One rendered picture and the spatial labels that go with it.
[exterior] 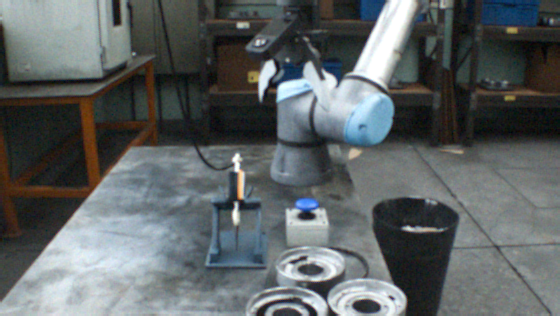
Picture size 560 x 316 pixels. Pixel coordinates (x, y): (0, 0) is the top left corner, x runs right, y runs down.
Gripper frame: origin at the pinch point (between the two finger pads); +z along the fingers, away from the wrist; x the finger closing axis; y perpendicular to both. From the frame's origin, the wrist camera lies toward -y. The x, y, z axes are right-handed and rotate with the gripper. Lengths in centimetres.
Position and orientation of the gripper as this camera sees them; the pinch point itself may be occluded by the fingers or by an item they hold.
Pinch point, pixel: (291, 108)
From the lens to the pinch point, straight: 97.5
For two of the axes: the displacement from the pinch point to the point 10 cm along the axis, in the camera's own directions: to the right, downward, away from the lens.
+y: 6.1, -2.6, 7.5
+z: 0.2, 9.5, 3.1
